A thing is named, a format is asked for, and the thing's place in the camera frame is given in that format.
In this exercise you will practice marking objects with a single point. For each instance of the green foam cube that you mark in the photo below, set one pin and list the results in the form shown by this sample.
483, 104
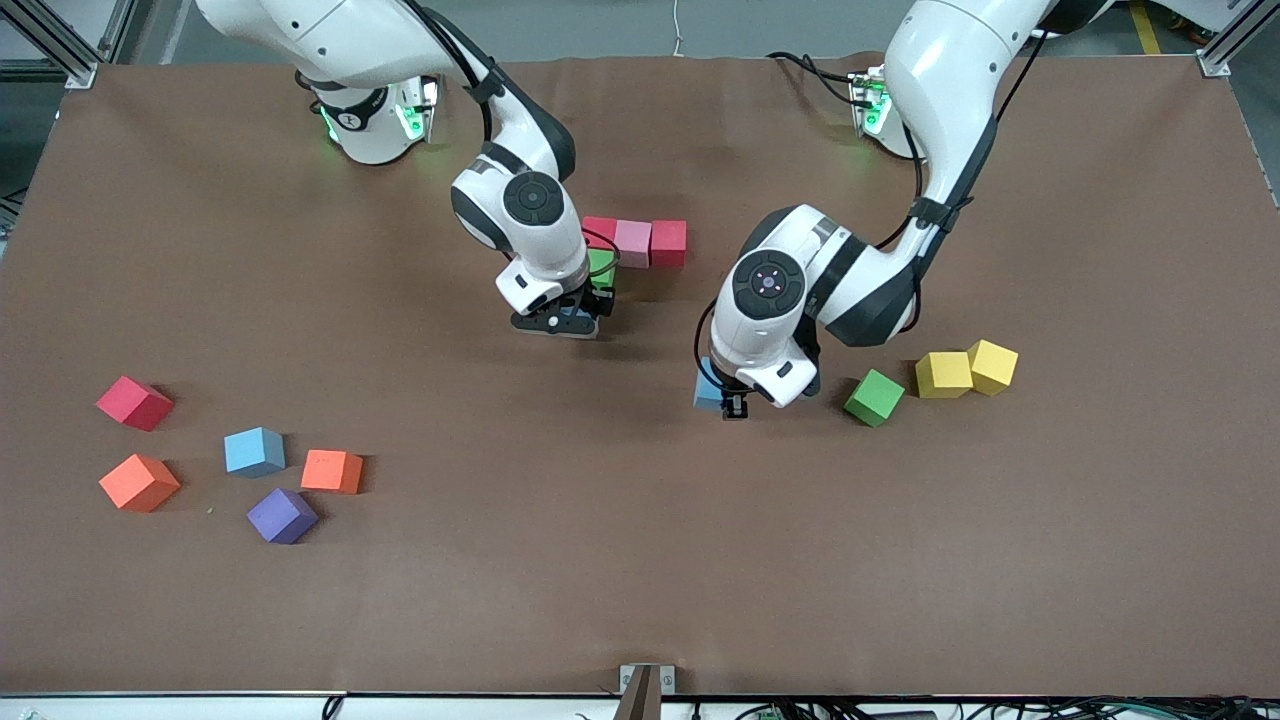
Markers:
874, 398
603, 268

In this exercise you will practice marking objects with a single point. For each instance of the pink foam cube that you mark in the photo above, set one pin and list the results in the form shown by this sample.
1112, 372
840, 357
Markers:
633, 243

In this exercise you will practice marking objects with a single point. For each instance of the red foam cube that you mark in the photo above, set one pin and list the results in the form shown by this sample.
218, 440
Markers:
668, 243
134, 403
600, 230

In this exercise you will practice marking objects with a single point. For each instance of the orange foam cube with dents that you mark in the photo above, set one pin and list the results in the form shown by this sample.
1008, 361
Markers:
332, 471

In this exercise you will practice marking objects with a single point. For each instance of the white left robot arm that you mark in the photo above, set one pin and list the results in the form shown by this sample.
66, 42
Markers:
940, 80

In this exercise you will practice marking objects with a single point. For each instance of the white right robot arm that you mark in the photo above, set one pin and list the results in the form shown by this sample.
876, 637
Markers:
520, 210

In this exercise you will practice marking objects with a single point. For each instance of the yellow foam cube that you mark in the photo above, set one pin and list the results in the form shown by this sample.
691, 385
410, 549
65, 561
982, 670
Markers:
943, 374
993, 366

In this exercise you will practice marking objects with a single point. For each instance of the table cover mat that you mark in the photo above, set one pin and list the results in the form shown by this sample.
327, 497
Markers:
640, 580

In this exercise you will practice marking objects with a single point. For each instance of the purple foam cube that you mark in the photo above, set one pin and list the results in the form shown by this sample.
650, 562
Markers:
282, 516

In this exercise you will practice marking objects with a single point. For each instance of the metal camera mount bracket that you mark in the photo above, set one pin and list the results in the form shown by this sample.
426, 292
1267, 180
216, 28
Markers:
645, 690

